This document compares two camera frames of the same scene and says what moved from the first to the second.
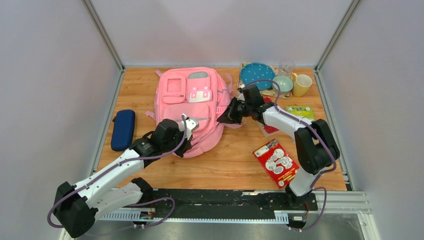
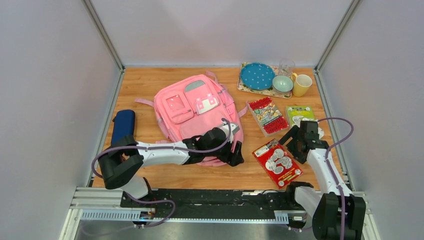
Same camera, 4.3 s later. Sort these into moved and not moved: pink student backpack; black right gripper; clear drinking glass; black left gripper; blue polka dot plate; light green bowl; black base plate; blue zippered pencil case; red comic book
Moved: pink student backpack; black left gripper; black right gripper
Not moved: red comic book; black base plate; blue zippered pencil case; blue polka dot plate; light green bowl; clear drinking glass
